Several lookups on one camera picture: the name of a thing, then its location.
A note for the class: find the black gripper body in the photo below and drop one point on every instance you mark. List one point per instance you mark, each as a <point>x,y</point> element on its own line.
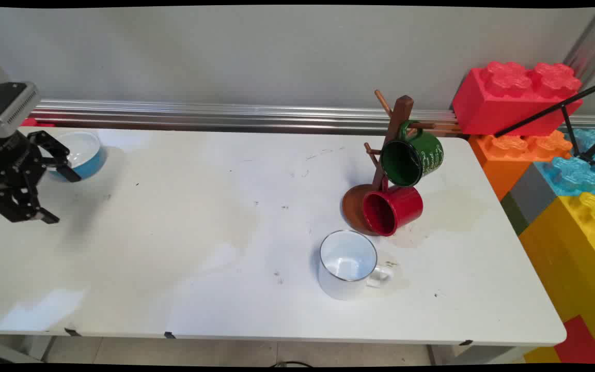
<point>11,160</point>

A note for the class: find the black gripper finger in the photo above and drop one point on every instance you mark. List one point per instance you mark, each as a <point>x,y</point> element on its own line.
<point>18,209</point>
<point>60,155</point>

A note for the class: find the green enamel mug white script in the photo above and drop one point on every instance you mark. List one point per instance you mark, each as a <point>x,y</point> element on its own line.
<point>411,157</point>

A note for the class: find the blue bowl white inside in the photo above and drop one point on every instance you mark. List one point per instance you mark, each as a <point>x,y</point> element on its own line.
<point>88,152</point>

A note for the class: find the low red toy block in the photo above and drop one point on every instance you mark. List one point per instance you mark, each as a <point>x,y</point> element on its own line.
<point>36,123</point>

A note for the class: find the brown wooden mug tree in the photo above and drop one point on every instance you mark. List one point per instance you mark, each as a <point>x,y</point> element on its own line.
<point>398,116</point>

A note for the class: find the red enamel mug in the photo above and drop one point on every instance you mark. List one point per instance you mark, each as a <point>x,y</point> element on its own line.
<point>398,206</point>

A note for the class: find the big orange toy block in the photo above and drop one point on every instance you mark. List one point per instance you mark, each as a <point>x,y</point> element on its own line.
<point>506,160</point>

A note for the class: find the big red toy block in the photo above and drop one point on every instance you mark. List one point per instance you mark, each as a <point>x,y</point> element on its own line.
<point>509,101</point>

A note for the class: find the dark green toy block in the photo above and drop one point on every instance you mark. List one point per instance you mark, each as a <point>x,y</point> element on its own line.
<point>514,214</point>

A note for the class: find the big grey toy block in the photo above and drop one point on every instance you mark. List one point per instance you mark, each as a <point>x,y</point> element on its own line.
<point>532,194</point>

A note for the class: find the black tripod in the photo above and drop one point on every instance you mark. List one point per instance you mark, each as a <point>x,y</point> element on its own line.
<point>561,106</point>

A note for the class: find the big blue toy block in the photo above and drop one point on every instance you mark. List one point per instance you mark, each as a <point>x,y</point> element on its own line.
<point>571,173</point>

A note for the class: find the big yellow toy block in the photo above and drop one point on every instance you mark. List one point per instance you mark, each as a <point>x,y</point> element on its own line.
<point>566,258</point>

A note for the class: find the flat red toy block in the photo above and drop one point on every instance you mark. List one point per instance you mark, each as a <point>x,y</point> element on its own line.
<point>581,343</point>

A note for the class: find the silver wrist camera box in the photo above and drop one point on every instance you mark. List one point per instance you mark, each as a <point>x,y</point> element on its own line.
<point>8,106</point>

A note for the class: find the aluminium rail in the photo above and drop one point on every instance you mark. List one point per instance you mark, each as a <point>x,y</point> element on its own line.
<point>225,116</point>

